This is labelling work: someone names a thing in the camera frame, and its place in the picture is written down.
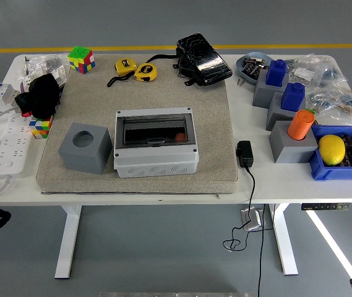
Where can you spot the grey cube holder round socket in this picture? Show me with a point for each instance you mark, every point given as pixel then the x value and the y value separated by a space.
pixel 83 161
pixel 290 150

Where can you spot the yellow tape measure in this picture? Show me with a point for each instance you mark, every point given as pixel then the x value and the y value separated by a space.
pixel 124 66
pixel 145 72

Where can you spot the orange cylindrical battery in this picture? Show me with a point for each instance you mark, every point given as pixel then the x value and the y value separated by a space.
pixel 180 136
pixel 300 125

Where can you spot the blue plastic block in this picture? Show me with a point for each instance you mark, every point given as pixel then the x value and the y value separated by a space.
pixel 276 72
pixel 292 97

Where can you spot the small green part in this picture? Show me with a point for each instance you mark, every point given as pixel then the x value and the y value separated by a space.
pixel 310 110

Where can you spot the white power strip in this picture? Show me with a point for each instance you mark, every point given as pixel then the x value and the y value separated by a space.
pixel 11 148

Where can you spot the clear bag blue components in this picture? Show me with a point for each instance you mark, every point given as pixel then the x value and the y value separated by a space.
pixel 333 77

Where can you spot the large clear bag of components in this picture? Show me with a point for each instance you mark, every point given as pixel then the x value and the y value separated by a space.
pixel 339 103

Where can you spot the large Rubik's cube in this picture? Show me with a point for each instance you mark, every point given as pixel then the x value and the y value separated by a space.
pixel 81 60

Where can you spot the black table control panel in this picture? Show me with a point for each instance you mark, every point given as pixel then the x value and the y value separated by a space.
pixel 324 206

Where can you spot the yellow lemon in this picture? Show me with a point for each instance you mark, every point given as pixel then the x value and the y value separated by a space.
pixel 332 150

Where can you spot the blue-grey dish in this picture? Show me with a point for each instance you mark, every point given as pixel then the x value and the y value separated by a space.
pixel 240 66

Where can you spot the grey plastic junction box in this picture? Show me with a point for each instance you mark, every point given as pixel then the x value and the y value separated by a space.
pixel 157 164

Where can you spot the black cloth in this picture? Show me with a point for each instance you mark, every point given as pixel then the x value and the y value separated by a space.
pixel 42 96

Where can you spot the clear bag white label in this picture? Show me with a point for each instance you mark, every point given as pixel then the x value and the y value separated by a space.
pixel 302 72

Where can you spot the small white plastic part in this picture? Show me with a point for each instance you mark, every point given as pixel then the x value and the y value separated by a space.
pixel 59 74

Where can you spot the silver metal floor device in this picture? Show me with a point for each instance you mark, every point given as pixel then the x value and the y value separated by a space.
pixel 251 219

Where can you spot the clear bags small parts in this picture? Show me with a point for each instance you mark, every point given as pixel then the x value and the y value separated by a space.
pixel 50 63

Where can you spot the smoky transparent hinged lid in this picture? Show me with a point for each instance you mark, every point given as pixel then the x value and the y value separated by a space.
pixel 151 123

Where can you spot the blue plastic bin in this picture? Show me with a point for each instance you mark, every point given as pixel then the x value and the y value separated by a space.
pixel 336 173

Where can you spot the black power adapter plug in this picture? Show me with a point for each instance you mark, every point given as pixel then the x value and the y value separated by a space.
pixel 244 153

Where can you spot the grey-brown mat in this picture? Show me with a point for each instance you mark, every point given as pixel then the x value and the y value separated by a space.
pixel 212 123

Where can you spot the small Rubik's cube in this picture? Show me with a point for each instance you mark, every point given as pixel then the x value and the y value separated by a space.
pixel 41 128

